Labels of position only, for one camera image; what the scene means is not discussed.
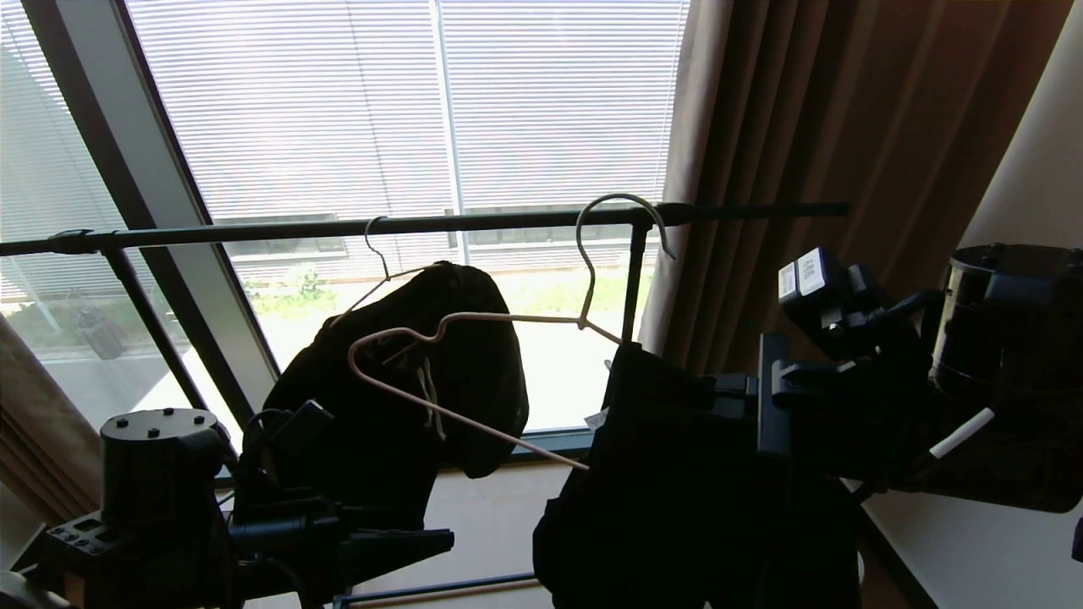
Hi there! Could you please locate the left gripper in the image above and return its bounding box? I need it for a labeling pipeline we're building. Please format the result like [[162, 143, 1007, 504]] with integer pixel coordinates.
[[228, 495, 356, 598]]

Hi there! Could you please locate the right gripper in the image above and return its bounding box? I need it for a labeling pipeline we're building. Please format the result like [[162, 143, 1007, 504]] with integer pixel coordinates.
[[757, 332, 932, 475]]

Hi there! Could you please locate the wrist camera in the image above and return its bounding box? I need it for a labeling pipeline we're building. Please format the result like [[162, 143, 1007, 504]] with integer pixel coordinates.
[[777, 247, 893, 360], [241, 400, 337, 500]]

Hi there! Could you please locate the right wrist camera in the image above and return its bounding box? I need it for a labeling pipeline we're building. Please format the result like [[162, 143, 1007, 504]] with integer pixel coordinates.
[[777, 247, 893, 360]]

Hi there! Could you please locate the black clothes rack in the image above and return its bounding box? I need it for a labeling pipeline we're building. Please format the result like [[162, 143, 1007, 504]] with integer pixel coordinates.
[[0, 201, 849, 609]]

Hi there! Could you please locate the pink clothes hanger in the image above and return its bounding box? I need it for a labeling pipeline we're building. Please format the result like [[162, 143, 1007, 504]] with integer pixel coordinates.
[[330, 216, 443, 328], [347, 193, 678, 472]]

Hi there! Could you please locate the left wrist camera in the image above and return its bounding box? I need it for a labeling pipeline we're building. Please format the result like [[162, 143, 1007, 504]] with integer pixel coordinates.
[[241, 400, 337, 500]]

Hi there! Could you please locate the black garment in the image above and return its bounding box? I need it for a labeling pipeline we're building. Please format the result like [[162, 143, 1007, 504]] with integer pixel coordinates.
[[533, 341, 864, 609], [258, 261, 531, 534]]

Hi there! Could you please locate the brown curtain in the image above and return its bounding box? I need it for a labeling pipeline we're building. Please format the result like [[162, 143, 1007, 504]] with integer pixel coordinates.
[[639, 0, 1075, 381], [0, 313, 104, 527]]

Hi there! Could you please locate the window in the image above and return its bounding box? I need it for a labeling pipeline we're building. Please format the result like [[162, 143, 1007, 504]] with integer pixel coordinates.
[[0, 0, 693, 462]]

